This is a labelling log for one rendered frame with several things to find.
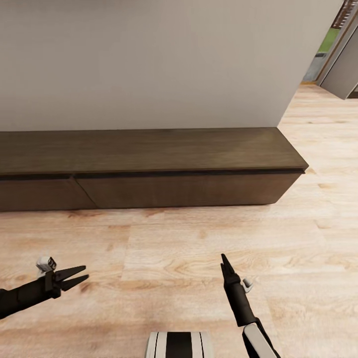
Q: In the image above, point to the cabinet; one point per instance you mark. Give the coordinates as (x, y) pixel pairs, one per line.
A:
(140, 168)

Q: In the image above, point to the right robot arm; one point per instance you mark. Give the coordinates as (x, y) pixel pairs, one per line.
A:
(257, 342)

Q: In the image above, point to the robot trunk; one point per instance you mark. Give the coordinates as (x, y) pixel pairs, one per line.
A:
(179, 345)

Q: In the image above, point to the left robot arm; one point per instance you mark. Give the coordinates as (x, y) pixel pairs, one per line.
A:
(48, 285)

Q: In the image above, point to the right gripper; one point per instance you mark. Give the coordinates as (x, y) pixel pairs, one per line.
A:
(234, 291)

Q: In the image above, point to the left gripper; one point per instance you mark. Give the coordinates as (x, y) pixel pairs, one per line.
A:
(50, 286)

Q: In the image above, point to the fixed window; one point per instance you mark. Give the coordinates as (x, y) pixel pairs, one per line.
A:
(340, 26)

